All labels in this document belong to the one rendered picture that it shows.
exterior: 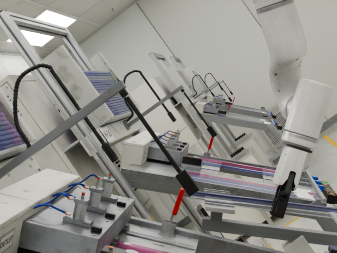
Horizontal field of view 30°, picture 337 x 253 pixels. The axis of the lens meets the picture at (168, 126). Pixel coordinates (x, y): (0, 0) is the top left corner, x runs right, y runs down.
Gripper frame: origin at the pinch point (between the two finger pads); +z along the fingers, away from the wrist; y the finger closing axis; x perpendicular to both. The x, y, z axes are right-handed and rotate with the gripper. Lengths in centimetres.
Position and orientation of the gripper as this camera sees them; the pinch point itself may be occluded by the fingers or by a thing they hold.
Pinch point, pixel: (278, 208)
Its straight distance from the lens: 155.3
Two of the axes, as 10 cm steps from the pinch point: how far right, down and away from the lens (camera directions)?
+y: -0.5, 0.3, -10.0
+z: -2.8, 9.6, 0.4
